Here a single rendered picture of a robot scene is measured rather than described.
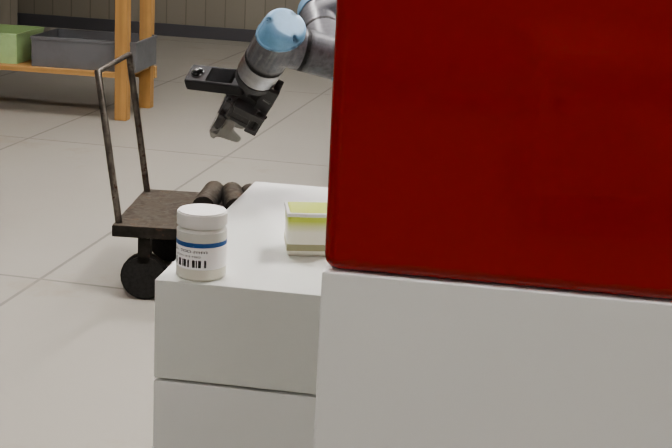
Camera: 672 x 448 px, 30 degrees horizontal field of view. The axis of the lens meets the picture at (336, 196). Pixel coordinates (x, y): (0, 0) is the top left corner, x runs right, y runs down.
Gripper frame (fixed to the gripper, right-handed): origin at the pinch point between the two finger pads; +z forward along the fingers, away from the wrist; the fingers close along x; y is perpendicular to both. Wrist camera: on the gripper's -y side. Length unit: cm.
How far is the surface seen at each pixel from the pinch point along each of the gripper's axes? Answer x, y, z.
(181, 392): -67, 10, -28
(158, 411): -69, 9, -25
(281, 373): -63, 21, -38
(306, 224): -39, 17, -39
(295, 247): -42, 17, -37
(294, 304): -57, 18, -45
